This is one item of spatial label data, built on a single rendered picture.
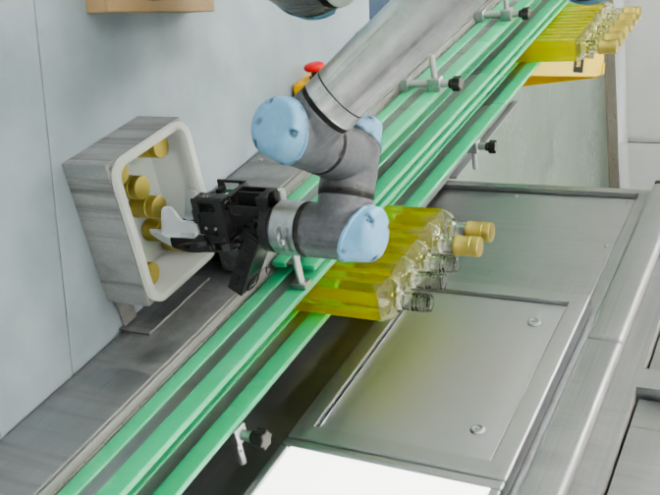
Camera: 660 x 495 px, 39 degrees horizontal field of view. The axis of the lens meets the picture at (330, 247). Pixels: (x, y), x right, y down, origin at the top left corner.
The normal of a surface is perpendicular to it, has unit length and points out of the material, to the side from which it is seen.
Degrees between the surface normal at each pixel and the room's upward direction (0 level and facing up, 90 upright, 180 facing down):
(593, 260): 90
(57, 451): 90
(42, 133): 0
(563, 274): 90
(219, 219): 90
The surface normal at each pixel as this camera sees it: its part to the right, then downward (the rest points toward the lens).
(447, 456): -0.18, -0.87
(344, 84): -0.29, 0.20
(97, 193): -0.45, 0.48
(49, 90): 0.88, 0.07
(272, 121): -0.54, -0.14
